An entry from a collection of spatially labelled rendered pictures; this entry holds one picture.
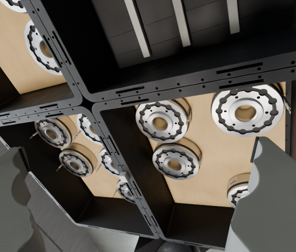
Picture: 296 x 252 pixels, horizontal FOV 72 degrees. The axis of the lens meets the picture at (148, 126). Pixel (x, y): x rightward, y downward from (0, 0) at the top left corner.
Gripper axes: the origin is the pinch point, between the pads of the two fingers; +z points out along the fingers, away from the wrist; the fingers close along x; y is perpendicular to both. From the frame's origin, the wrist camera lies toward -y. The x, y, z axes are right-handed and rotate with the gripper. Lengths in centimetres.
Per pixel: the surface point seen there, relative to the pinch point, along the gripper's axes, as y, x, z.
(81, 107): 5.6, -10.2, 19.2
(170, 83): 0.8, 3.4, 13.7
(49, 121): 14.4, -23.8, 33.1
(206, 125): 12.1, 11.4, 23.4
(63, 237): 258, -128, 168
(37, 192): 173, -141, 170
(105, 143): 12.7, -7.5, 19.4
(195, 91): 1.8, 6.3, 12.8
